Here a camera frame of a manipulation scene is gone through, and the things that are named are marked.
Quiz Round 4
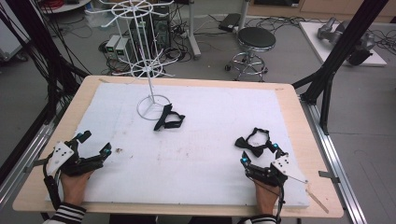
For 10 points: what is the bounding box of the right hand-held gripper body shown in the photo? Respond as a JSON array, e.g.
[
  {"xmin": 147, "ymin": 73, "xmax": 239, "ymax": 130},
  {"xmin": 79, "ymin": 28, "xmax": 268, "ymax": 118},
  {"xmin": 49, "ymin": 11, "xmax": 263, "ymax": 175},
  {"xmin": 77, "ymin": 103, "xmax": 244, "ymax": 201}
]
[{"xmin": 245, "ymin": 154, "xmax": 308, "ymax": 188}]

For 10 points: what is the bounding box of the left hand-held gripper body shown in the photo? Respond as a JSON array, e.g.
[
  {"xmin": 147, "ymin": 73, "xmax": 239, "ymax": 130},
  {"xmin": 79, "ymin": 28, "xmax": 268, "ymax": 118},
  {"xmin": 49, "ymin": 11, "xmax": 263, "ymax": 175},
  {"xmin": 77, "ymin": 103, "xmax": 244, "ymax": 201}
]
[{"xmin": 46, "ymin": 139, "xmax": 105, "ymax": 177}]

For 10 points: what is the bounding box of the black bow tie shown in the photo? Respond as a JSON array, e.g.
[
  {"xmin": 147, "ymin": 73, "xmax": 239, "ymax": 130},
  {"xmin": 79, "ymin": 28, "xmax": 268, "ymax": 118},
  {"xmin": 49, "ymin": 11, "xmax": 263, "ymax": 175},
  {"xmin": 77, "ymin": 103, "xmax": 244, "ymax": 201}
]
[
  {"xmin": 152, "ymin": 103, "xmax": 187, "ymax": 132},
  {"xmin": 234, "ymin": 127, "xmax": 277, "ymax": 159}
]

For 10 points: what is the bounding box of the white wire display stand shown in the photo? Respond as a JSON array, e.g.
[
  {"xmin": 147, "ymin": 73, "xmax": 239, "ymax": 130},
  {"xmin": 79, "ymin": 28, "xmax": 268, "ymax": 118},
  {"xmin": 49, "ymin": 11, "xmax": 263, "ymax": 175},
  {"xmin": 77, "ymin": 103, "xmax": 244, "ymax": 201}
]
[{"xmin": 85, "ymin": 0, "xmax": 176, "ymax": 121}]

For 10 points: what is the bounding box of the person's right hand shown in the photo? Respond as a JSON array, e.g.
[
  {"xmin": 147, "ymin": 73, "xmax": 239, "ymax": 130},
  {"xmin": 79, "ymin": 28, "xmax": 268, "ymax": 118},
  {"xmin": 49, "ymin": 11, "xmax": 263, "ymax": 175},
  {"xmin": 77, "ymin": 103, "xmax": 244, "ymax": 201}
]
[{"xmin": 253, "ymin": 181, "xmax": 282, "ymax": 217}]

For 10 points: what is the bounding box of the person's left hand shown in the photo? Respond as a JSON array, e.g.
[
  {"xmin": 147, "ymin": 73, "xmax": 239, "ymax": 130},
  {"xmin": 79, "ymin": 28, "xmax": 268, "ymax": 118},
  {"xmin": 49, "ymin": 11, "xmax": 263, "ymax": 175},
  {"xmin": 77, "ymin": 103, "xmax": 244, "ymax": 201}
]
[{"xmin": 60, "ymin": 169, "xmax": 94, "ymax": 206}]

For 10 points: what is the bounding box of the wooden table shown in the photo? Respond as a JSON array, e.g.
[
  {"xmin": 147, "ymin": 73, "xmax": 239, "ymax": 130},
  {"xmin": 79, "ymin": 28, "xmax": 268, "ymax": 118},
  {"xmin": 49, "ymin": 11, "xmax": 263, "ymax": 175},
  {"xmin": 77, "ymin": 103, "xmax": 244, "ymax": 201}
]
[{"xmin": 12, "ymin": 75, "xmax": 345, "ymax": 219}]

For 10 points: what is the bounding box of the thin wooden stick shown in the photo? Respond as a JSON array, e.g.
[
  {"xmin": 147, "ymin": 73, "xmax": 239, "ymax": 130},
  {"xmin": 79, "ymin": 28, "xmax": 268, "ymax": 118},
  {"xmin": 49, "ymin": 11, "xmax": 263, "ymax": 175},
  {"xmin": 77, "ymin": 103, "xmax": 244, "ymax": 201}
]
[{"xmin": 304, "ymin": 188, "xmax": 330, "ymax": 215}]

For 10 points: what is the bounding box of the white foam mat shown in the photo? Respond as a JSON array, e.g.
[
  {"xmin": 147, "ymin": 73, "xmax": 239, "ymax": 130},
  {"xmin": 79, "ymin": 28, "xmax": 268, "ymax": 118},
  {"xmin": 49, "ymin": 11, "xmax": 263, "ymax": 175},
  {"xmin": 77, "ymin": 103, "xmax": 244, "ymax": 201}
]
[{"xmin": 45, "ymin": 82, "xmax": 311, "ymax": 209}]

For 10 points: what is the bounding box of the grey power supply unit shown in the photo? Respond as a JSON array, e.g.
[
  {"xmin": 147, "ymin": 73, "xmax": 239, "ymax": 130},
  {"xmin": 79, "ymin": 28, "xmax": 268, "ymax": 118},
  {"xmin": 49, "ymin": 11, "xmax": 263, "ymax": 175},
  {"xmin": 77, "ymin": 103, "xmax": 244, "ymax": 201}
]
[
  {"xmin": 105, "ymin": 34, "xmax": 122, "ymax": 54},
  {"xmin": 115, "ymin": 36, "xmax": 134, "ymax": 63}
]

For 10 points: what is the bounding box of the black round stool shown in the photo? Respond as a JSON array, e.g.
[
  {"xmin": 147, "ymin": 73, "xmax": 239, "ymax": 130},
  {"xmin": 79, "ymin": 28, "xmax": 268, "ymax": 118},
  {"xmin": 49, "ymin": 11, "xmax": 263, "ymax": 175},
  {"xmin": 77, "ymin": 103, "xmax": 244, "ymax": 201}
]
[{"xmin": 224, "ymin": 26, "xmax": 277, "ymax": 83}]

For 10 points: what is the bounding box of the white floor board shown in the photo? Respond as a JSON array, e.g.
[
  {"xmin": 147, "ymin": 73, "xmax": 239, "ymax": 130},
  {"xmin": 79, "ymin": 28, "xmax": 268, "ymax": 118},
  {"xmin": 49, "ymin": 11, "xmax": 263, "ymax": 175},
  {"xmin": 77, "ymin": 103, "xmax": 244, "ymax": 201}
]
[{"xmin": 298, "ymin": 21, "xmax": 389, "ymax": 67}]

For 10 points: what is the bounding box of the black computer tower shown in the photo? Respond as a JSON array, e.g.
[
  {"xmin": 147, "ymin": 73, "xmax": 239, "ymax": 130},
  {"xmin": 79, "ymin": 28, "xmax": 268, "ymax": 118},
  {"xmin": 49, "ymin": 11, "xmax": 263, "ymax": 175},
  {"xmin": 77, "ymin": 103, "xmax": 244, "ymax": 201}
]
[{"xmin": 151, "ymin": 6, "xmax": 172, "ymax": 52}]

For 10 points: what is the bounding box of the round white table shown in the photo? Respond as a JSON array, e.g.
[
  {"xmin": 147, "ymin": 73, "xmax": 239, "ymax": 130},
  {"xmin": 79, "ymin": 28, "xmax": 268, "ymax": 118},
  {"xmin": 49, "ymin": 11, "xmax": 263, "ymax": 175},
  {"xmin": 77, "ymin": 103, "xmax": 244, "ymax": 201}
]
[{"xmin": 39, "ymin": 0, "xmax": 92, "ymax": 15}]

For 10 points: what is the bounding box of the black power adapter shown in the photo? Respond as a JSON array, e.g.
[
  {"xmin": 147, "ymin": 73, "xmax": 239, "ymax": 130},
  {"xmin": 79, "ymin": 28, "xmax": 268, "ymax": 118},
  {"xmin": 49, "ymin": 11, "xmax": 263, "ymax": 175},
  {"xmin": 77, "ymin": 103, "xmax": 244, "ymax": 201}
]
[{"xmin": 218, "ymin": 12, "xmax": 242, "ymax": 34}]

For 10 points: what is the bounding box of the grey table leg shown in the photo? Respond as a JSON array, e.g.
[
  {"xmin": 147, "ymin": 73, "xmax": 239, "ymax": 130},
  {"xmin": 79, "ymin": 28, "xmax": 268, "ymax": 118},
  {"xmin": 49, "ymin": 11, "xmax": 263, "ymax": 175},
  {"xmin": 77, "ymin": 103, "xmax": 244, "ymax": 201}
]
[{"xmin": 186, "ymin": 0, "xmax": 203, "ymax": 61}]

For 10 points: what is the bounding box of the grey metal bracket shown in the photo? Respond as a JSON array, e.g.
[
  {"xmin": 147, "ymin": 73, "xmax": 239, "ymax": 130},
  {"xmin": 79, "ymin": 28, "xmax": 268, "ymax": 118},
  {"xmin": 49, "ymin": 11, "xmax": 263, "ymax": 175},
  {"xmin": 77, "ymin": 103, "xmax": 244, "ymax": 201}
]
[
  {"xmin": 22, "ymin": 157, "xmax": 50, "ymax": 174},
  {"xmin": 318, "ymin": 170, "xmax": 341, "ymax": 185}
]

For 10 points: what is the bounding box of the right hand-held gripper black cable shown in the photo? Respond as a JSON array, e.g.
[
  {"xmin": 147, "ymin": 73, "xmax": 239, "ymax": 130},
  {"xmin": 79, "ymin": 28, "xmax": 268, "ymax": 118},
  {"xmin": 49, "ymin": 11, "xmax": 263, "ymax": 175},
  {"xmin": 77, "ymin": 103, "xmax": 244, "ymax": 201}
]
[{"xmin": 276, "ymin": 183, "xmax": 287, "ymax": 224}]

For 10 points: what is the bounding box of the hand-held gripper black cable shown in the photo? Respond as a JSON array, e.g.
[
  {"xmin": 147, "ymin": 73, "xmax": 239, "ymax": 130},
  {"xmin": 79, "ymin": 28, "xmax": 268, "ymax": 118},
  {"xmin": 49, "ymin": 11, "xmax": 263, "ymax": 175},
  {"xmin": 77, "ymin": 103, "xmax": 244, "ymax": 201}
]
[
  {"xmin": 276, "ymin": 183, "xmax": 287, "ymax": 224},
  {"xmin": 42, "ymin": 158, "xmax": 63, "ymax": 212}
]

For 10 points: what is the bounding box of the left hand-held gripper black cable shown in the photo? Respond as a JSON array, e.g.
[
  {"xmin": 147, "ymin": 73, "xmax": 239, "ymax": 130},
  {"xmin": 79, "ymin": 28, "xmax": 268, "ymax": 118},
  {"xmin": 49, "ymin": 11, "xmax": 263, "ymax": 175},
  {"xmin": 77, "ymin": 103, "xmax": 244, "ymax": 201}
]
[{"xmin": 42, "ymin": 158, "xmax": 63, "ymax": 212}]

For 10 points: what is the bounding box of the aluminium rail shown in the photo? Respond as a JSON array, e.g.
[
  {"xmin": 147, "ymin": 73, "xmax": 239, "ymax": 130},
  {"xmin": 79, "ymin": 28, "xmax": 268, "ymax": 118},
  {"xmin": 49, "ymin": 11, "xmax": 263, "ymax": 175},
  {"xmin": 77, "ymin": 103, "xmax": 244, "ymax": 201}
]
[
  {"xmin": 0, "ymin": 120, "xmax": 58, "ymax": 204},
  {"xmin": 299, "ymin": 95, "xmax": 369, "ymax": 224}
]

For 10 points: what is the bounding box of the black metal frame post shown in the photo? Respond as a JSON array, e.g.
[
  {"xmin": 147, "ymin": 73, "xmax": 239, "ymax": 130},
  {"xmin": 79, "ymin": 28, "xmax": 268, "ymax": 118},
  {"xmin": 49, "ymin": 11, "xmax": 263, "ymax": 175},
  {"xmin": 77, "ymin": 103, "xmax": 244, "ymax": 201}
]
[
  {"xmin": 291, "ymin": 0, "xmax": 390, "ymax": 135},
  {"xmin": 0, "ymin": 0, "xmax": 92, "ymax": 126}
]

